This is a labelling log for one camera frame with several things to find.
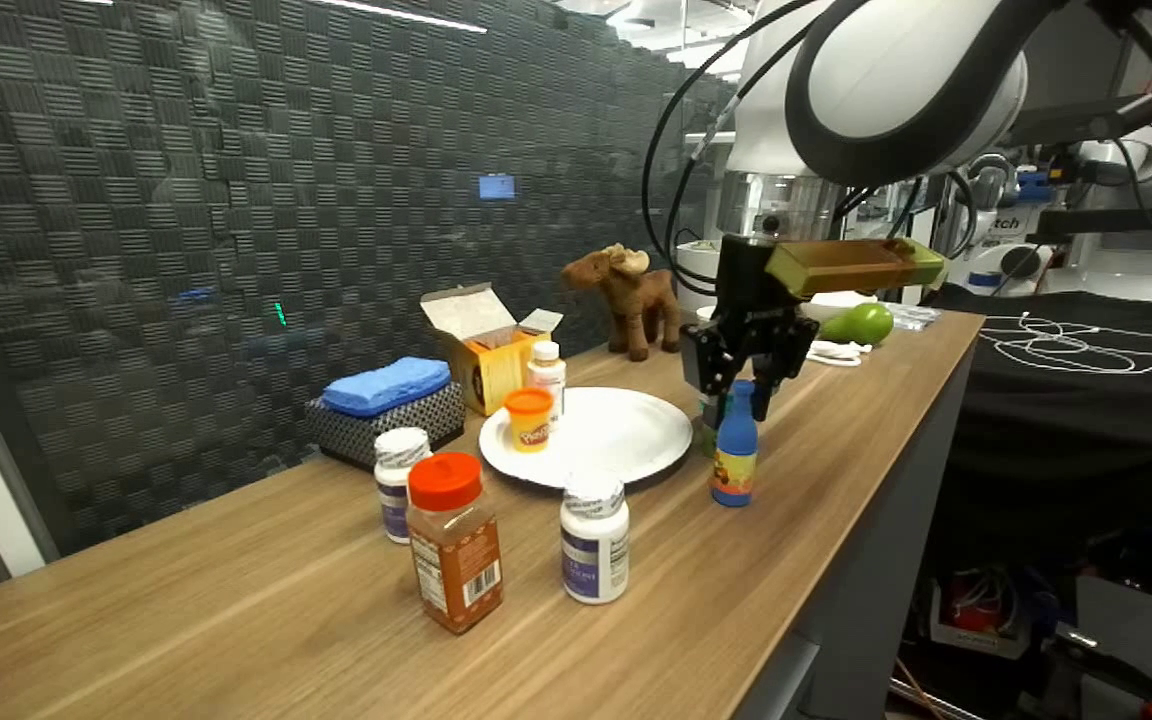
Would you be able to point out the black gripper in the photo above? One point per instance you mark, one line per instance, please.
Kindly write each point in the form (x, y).
(759, 327)

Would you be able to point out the small white green-label bottle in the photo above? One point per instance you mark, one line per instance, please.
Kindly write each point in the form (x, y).
(547, 368)

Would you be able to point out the white pill bottle blue label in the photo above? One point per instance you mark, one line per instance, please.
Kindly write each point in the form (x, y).
(592, 543)

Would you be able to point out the orange lid play-doh can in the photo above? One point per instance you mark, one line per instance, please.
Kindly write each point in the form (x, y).
(528, 418)

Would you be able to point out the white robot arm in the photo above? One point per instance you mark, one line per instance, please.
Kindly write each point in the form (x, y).
(850, 92)

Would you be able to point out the blue toy bottle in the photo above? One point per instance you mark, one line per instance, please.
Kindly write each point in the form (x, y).
(736, 447)

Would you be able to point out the brown moose plush toy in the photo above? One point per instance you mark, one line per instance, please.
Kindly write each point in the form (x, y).
(636, 299)

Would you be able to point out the white round plate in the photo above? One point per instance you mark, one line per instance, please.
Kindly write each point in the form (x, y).
(602, 435)

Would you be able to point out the green apple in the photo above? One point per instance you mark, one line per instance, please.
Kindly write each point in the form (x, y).
(860, 327)

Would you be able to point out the yellow open cardboard box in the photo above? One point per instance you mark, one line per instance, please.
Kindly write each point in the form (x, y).
(485, 342)

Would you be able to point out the grey basket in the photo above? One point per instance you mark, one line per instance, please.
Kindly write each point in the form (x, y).
(351, 438)

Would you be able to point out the orange lid spice jar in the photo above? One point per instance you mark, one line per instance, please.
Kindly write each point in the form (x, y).
(453, 543)

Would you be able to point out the blue folded cloth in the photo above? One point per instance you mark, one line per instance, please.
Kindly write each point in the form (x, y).
(383, 389)

